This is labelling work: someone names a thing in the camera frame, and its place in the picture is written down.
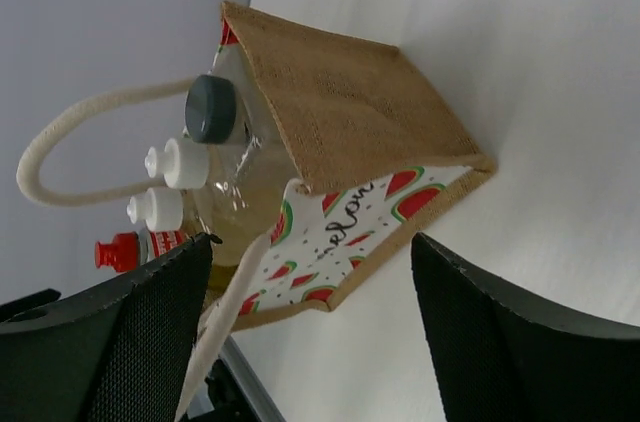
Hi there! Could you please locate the red cap bottle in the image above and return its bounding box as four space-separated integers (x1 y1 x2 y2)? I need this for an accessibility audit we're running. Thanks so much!
94 229 186 273

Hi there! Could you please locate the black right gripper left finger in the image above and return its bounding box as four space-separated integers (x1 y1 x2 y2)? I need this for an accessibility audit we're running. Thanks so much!
1 234 212 421

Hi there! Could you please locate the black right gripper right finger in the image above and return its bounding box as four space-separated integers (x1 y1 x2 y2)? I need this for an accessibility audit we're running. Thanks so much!
411 233 639 421

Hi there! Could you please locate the white cap bottle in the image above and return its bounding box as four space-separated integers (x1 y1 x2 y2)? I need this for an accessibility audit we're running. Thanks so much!
126 187 184 232
144 138 210 190

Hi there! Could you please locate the jute watermelon canvas bag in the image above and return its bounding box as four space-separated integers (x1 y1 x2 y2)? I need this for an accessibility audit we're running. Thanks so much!
16 2 496 417

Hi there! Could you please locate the white cap bottle lower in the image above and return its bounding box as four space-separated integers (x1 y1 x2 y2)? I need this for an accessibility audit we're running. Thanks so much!
126 187 184 232

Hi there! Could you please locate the white cap bottle upper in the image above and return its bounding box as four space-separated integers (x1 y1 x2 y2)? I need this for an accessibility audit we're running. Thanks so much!
144 138 210 190

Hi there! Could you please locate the clear bottle dark cap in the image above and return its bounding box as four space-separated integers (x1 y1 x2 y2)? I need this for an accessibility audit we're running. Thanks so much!
183 44 281 223

